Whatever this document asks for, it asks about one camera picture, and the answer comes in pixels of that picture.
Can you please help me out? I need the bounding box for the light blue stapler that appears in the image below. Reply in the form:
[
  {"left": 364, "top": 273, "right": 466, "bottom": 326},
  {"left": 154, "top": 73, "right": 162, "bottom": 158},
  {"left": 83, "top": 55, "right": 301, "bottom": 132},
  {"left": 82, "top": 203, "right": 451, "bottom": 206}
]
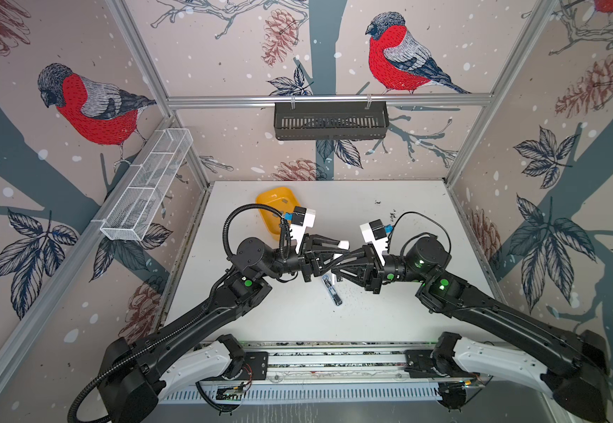
[{"left": 321, "top": 274, "right": 343, "bottom": 307}]

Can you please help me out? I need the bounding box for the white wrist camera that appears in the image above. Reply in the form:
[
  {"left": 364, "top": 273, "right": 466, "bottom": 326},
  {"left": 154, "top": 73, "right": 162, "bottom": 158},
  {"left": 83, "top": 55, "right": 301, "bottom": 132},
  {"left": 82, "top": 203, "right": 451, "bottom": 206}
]
[
  {"left": 284, "top": 206, "right": 316, "bottom": 253},
  {"left": 360, "top": 220, "right": 391, "bottom": 265}
]

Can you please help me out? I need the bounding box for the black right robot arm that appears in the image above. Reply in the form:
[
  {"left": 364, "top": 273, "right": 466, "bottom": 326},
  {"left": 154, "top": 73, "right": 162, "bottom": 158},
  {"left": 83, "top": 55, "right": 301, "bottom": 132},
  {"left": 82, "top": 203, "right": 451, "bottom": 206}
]
[{"left": 326, "top": 233, "right": 609, "bottom": 422}]

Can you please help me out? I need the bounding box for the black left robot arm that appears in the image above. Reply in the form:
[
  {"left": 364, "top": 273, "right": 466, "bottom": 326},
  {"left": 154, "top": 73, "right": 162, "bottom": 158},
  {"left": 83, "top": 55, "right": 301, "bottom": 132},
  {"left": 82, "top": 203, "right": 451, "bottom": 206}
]
[{"left": 67, "top": 204, "right": 349, "bottom": 422}]

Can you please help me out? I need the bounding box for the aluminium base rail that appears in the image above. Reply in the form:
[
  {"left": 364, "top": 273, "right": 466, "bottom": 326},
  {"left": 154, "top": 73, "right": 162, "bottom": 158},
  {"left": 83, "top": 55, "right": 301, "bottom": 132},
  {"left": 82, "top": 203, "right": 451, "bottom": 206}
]
[{"left": 118, "top": 340, "right": 492, "bottom": 405}]

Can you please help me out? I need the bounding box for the white wire mesh basket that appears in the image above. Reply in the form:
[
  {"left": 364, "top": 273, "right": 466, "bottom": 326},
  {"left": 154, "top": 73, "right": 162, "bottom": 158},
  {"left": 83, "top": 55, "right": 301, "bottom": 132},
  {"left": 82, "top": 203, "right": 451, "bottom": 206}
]
[{"left": 100, "top": 128, "right": 193, "bottom": 241}]

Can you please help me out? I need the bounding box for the yellow plastic tray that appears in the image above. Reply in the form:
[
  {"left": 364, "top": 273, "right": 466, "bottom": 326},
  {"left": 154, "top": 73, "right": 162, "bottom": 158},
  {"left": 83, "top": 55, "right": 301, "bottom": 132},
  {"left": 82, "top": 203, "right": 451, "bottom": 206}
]
[{"left": 256, "top": 187, "right": 300, "bottom": 241}]

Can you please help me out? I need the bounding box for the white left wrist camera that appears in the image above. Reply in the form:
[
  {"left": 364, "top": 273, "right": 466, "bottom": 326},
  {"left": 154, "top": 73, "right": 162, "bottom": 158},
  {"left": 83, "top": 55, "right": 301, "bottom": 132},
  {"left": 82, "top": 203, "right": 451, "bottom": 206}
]
[{"left": 284, "top": 206, "right": 316, "bottom": 253}]

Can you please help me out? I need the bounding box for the aluminium top crossbar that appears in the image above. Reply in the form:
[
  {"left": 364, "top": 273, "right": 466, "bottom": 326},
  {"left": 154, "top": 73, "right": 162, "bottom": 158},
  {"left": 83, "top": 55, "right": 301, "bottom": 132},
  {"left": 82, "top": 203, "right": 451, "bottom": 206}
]
[{"left": 166, "top": 93, "right": 494, "bottom": 110}]

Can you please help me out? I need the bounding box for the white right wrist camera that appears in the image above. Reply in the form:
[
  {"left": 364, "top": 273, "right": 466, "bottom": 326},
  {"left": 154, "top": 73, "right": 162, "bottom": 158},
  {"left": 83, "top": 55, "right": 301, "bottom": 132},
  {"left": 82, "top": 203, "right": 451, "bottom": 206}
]
[{"left": 360, "top": 220, "right": 391, "bottom": 265}]

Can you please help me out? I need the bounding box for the black hanging wire basket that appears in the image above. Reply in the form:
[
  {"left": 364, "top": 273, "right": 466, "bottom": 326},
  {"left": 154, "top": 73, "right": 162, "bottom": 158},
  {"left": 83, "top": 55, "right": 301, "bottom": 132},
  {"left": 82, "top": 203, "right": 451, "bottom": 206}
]
[{"left": 274, "top": 102, "right": 390, "bottom": 141}]

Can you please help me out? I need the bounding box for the aluminium frame corner post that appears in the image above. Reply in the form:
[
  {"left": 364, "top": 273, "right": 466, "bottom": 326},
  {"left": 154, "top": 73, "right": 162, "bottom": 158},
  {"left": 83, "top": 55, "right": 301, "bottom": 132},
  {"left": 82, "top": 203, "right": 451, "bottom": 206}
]
[{"left": 104, "top": 0, "right": 212, "bottom": 186}]

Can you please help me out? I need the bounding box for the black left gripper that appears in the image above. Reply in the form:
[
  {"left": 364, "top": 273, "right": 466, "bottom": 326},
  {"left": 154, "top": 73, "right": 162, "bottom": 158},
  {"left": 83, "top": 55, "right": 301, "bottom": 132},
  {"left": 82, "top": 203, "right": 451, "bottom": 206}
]
[{"left": 257, "top": 234, "right": 346, "bottom": 286}]

